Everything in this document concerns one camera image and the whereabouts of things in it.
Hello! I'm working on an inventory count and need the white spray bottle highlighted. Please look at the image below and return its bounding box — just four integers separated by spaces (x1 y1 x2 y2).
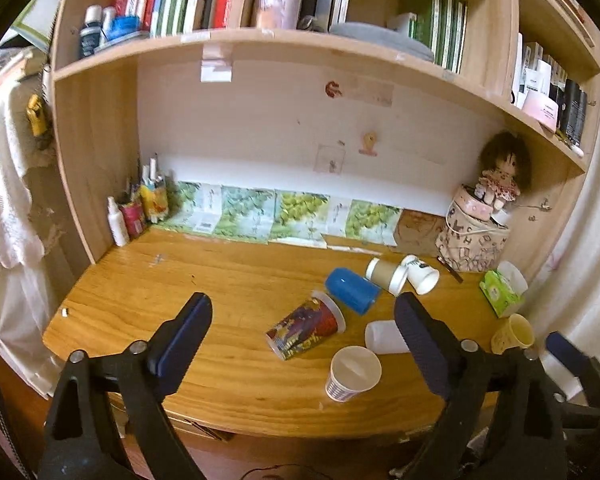
106 196 130 247

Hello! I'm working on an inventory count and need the blue container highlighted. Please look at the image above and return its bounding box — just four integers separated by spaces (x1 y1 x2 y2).
107 16 142 41

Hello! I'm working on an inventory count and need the white lace cloth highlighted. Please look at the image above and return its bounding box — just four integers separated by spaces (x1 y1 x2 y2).
0 80 48 271

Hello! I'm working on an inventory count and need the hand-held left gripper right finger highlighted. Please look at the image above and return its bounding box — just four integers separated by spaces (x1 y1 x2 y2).
394 291 567 480

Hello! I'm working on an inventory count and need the brown paper cup white lid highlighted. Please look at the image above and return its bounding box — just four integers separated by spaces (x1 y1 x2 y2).
365 257 409 297

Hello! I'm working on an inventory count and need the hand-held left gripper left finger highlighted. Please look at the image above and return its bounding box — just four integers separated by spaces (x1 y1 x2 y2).
37 291 214 480

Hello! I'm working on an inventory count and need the plain white plastic cup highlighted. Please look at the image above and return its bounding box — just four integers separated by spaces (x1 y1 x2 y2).
364 319 411 355

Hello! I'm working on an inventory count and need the green leaf printed sheet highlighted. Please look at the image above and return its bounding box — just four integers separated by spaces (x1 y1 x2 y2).
269 190 329 248
167 181 223 234
322 197 353 237
345 200 402 247
215 185 276 243

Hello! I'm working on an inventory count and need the yellow cup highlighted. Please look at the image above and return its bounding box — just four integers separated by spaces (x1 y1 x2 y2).
490 313 536 356

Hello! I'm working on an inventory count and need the white paper cup patterned base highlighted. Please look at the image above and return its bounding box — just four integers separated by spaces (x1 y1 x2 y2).
326 345 382 404

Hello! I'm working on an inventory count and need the beige patterned bag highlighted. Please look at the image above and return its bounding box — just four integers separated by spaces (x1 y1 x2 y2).
435 200 512 273

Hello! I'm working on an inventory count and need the blue plastic cup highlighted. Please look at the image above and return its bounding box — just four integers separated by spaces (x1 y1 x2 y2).
325 267 383 316

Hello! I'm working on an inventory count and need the pink round box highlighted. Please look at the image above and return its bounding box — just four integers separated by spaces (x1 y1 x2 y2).
455 185 501 221

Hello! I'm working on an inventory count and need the brown-haired doll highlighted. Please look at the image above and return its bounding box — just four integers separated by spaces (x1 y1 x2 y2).
472 131 532 213

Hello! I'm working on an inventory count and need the dark pen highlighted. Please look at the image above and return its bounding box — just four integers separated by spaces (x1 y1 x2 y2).
436 256 464 283

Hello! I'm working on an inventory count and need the black cable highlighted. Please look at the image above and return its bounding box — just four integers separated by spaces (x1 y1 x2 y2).
240 462 331 480

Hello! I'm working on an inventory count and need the colourful printed cup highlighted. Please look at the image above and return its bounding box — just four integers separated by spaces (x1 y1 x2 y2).
265 290 346 361

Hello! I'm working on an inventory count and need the wooden shelf unit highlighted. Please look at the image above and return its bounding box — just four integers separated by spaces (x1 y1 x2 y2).
42 0 600 281

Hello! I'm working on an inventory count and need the green tissue box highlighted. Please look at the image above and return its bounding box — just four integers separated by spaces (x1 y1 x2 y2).
479 261 529 319

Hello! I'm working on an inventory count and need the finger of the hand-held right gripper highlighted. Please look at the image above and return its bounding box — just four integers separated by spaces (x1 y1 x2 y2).
546 331 600 428

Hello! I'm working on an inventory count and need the brown paper sheet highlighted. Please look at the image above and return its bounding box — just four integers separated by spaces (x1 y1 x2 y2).
393 209 448 258

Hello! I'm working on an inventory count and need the dark bottle white cap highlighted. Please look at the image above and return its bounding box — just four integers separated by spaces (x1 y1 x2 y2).
79 5 103 58

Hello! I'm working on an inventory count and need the row of cosmetic boxes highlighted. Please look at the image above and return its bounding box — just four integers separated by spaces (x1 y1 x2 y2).
510 32 590 153

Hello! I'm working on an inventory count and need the red pen holder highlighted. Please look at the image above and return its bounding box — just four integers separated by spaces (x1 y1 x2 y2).
119 200 147 240

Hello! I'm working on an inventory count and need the white cup with dark print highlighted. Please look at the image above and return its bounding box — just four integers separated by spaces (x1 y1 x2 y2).
400 254 440 295

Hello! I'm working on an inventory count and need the row of green books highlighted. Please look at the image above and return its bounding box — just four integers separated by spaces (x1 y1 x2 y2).
399 0 468 75

